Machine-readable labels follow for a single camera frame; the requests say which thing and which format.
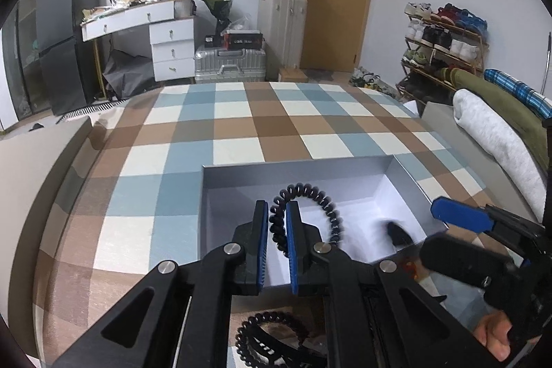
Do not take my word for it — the white pole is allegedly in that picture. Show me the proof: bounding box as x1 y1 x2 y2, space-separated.
544 32 552 97

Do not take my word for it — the black hair claw clip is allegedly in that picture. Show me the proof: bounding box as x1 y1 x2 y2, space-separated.
254 334 328 368

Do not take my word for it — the person's right hand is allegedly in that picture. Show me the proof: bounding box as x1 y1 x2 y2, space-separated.
472 310 542 362

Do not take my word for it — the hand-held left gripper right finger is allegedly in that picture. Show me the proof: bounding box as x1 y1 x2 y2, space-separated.
287 202 488 368

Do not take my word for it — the white desk with drawers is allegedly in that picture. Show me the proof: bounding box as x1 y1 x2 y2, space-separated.
81 0 197 82

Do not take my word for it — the black bag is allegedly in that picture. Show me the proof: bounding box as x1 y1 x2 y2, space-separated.
103 49 156 101

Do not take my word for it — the grey cardboard box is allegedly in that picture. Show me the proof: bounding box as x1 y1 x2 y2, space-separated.
199 155 450 292

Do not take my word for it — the glass sliding door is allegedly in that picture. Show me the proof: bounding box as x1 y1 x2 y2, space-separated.
0 1 44 131

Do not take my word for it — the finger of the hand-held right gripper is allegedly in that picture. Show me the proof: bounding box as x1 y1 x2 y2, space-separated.
420 236 515 288
431 197 548 261

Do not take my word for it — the checked bed blanket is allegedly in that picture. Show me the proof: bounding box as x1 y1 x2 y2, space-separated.
34 81 531 368

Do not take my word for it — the pile of desk clutter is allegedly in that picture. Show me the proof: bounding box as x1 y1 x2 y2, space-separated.
82 0 167 23

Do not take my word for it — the row of shoes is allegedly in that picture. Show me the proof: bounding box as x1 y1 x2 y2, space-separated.
403 3 488 69

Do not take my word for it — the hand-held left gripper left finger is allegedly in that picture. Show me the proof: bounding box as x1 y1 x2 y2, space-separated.
52 200 270 368

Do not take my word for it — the white suitcase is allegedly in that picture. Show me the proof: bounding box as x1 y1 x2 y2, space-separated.
257 0 309 81

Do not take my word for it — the silver suitcase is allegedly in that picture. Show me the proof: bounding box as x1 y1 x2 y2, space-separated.
194 44 268 84

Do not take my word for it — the dark wrapped flower bouquet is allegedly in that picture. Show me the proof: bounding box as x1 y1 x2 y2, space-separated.
198 0 234 34

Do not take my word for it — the wooden shoe rack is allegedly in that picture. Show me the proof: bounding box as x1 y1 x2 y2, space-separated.
397 3 490 101

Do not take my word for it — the green rolled blanket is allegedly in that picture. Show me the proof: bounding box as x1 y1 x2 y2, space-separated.
448 68 550 170

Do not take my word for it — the pile of floor shoes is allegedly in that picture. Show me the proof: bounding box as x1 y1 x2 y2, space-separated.
349 67 382 88

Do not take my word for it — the black refrigerator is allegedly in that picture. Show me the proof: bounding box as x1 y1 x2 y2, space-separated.
37 0 104 116

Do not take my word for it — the large black hair clip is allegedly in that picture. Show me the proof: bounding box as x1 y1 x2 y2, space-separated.
386 221 415 249

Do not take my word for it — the black and red box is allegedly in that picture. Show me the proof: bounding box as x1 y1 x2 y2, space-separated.
222 29 265 50

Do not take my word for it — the small cardboard box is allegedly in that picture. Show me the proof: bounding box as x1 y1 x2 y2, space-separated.
278 67 309 83

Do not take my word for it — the grey rolled blanket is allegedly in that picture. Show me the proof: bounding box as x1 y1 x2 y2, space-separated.
453 89 548 222

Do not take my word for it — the blue plaid blanket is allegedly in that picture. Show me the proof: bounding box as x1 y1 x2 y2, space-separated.
484 69 552 119

